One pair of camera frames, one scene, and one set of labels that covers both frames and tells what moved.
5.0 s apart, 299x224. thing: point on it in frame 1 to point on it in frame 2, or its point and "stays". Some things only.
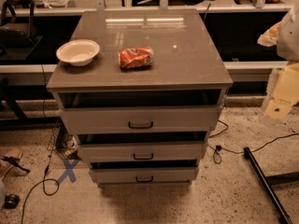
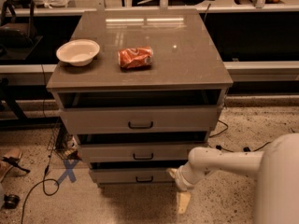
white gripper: (290, 39) to (181, 180)
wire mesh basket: (62, 142) stays
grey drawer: (144, 171) stays
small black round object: (11, 201) stays
